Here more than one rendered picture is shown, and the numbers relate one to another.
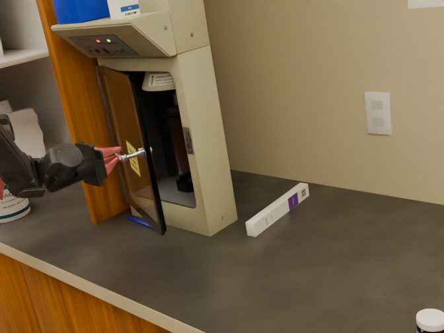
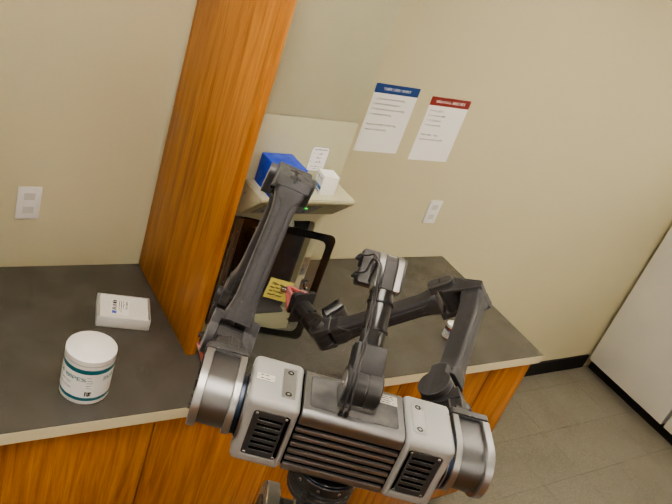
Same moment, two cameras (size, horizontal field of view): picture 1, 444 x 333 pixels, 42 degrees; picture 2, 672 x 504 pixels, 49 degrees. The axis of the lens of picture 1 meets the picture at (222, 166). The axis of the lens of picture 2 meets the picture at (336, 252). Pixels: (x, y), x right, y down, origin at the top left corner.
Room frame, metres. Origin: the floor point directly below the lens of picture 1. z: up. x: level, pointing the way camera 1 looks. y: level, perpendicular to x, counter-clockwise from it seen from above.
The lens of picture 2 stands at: (1.12, 2.12, 2.38)
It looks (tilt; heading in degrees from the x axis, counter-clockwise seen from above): 28 degrees down; 274
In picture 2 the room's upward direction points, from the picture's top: 21 degrees clockwise
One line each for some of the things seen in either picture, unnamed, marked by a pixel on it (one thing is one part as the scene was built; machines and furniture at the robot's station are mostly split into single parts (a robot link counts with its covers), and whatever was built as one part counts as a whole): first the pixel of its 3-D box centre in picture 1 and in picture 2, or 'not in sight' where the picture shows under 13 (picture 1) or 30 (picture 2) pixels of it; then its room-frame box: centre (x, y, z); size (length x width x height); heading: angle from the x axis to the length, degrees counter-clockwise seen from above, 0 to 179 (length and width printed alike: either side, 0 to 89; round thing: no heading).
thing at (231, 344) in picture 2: not in sight; (224, 360); (1.34, 0.98, 1.45); 0.09 x 0.08 x 0.12; 13
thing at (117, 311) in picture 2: not in sight; (123, 311); (1.81, 0.36, 0.96); 0.16 x 0.12 x 0.04; 29
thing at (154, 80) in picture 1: (173, 72); not in sight; (1.51, 0.09, 1.34); 0.18 x 0.18 x 0.05
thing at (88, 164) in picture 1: (80, 167); (305, 311); (1.28, 0.32, 1.20); 0.07 x 0.07 x 0.10; 44
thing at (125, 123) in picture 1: (129, 147); (270, 281); (1.42, 0.22, 1.19); 0.30 x 0.01 x 0.40; 23
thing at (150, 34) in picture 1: (111, 39); (297, 205); (1.42, 0.21, 1.46); 0.32 x 0.12 x 0.10; 45
